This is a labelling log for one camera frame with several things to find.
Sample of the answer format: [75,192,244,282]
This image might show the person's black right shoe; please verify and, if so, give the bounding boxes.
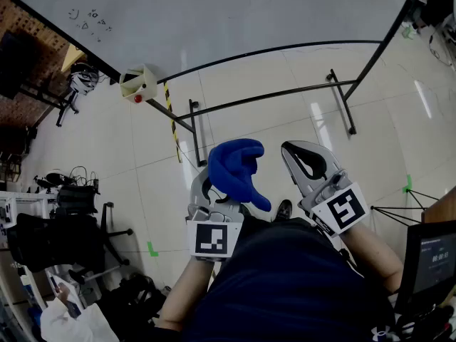
[271,199,293,224]

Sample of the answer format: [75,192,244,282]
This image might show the yellow-black floor tape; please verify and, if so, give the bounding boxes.
[162,81,183,163]

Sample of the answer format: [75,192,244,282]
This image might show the black television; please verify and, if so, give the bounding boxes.
[0,30,38,99]

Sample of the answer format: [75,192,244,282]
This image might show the white shelving rack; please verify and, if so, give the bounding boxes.
[0,190,60,313]

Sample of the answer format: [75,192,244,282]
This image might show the yellow table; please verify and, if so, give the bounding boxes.
[61,43,87,73]

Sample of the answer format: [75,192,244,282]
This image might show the white cable bundle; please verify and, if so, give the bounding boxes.
[66,62,100,95]

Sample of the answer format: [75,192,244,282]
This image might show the person's left forearm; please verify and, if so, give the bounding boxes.
[156,256,224,334]

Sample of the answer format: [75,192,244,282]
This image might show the person's right forearm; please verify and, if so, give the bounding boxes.
[336,222,405,295]

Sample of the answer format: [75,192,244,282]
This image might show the black chest monitor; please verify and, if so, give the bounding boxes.
[394,221,456,315]

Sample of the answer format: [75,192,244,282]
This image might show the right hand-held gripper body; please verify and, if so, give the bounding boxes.
[297,169,371,239]

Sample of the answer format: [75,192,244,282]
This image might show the black office chair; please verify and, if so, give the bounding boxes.
[69,269,168,338]
[6,200,135,284]

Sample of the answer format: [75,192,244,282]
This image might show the blue cloth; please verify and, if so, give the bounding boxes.
[207,138,272,212]

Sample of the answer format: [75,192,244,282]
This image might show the black television stand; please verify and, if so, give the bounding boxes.
[19,83,80,128]

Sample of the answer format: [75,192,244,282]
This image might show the person's navy shirt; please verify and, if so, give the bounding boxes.
[152,215,396,342]

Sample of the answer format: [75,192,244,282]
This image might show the cream holder with red knob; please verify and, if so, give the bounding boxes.
[119,64,158,105]

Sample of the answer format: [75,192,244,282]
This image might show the black tripod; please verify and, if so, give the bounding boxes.
[370,187,439,226]

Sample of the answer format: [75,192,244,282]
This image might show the brown wooden cabinet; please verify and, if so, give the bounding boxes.
[421,190,456,226]

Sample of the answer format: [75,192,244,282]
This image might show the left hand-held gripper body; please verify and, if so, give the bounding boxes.
[185,203,245,263]

